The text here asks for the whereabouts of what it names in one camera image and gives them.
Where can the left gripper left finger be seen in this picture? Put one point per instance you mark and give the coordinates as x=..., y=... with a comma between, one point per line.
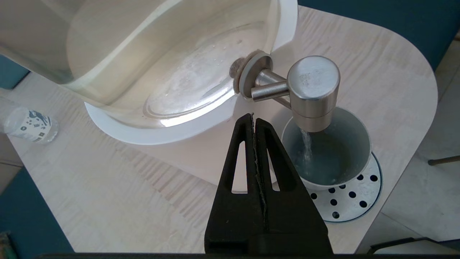
x=230, y=223

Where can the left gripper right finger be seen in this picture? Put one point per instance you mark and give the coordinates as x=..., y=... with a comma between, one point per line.
x=294, y=219

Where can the grey plastic cup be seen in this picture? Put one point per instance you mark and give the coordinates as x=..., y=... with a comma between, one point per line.
x=359, y=144

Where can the large steel dispenser tap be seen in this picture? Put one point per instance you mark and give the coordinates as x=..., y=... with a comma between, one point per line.
x=312, y=82

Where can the large blue perforated drip tray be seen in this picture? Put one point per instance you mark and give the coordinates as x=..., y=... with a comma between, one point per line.
x=352, y=205

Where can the dark brown rod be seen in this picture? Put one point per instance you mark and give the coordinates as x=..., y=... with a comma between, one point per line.
x=445, y=160

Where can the large clear water dispenser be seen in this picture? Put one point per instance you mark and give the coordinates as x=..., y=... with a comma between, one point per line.
x=161, y=72

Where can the dark blue seat cushion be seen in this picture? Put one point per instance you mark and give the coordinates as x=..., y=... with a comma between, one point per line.
x=32, y=223
x=377, y=18

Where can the clear plastic bottle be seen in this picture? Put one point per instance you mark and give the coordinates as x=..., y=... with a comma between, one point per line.
x=32, y=124

